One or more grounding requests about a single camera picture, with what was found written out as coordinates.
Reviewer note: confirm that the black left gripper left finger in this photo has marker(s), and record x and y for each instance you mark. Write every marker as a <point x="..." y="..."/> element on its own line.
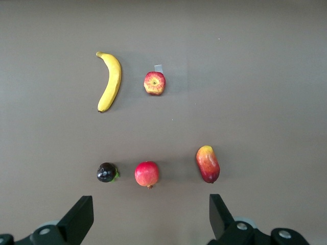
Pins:
<point x="74" y="224"/>

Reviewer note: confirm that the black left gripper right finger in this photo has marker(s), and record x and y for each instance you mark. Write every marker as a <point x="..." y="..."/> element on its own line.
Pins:
<point x="222" y="222"/>

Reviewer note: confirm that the yellow banana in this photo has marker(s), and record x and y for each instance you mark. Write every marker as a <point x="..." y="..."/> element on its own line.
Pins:
<point x="112" y="76"/>

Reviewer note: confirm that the red yellow apple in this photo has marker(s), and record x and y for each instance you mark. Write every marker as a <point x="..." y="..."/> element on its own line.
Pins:
<point x="154" y="83"/>

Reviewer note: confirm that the red yellow mango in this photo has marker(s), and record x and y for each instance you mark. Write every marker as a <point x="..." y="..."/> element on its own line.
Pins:
<point x="208" y="164"/>

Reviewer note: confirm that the dark purple mangosteen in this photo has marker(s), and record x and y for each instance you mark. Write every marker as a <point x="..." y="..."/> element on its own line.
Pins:
<point x="106" y="172"/>

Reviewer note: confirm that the red pomegranate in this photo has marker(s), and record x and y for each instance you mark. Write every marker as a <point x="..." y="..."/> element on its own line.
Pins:
<point x="146" y="174"/>

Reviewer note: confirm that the small tape mark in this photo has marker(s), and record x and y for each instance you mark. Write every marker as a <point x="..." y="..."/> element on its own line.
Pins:
<point x="158" y="68"/>

